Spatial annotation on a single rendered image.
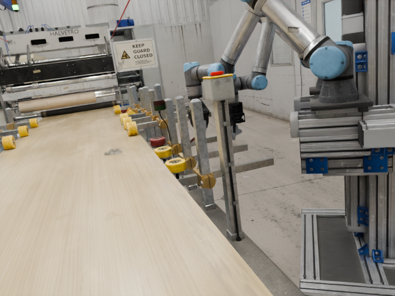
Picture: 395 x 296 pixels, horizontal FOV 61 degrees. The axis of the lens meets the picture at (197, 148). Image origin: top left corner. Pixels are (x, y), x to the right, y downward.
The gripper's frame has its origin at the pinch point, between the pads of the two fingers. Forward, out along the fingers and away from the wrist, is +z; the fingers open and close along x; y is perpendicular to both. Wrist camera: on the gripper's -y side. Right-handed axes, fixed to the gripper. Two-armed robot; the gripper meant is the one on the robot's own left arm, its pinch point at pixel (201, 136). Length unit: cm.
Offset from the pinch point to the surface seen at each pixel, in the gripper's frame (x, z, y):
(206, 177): 11.8, 7.2, -38.6
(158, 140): 18.8, 1.3, 15.8
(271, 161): -19.4, 9.2, -31.8
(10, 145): 100, -1, 71
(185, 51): -237, -72, 860
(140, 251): 42, 2, -89
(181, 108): 10.5, -16.3, -11.0
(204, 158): 10.5, 0.4, -36.0
